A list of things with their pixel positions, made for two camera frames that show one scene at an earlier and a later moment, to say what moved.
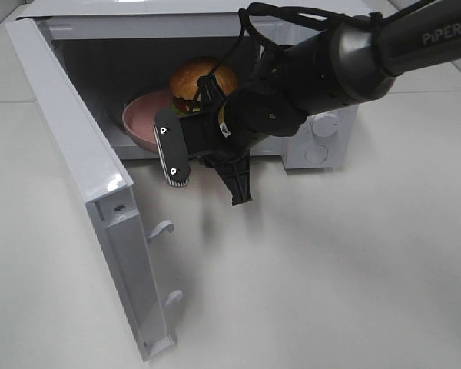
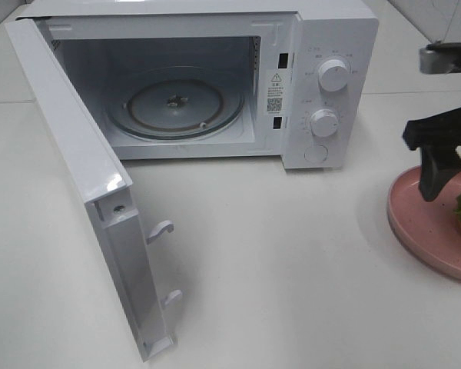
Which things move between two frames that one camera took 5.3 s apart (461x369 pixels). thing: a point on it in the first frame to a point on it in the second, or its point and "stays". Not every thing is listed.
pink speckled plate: (138, 117) to (428, 231)
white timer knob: (323, 124) stays
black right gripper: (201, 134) to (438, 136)
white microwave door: (111, 201) stays
